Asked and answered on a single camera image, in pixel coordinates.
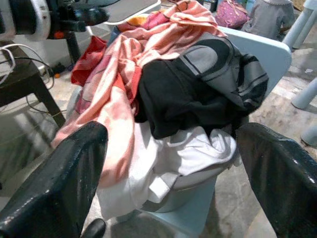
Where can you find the child in grey dress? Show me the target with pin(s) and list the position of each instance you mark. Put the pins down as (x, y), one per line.
(267, 19)

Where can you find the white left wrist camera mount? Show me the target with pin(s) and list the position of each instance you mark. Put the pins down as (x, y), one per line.
(42, 19)

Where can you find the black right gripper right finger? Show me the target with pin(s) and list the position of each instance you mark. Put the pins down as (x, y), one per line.
(284, 178)

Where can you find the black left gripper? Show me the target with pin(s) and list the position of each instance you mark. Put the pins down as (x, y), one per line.
(67, 15)

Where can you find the light grey plastic basin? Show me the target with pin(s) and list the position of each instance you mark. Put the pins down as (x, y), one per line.
(193, 196)

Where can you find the purple pink bag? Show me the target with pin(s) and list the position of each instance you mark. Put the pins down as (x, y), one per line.
(231, 13)

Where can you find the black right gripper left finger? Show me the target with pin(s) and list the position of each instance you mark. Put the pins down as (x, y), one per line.
(54, 178)

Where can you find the white garment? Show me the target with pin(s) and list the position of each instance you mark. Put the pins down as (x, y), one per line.
(198, 151)

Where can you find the white rimmed grey table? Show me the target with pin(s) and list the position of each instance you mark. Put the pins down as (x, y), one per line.
(133, 10)

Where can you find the black and grey garment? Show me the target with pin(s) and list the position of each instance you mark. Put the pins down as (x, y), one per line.
(178, 99)

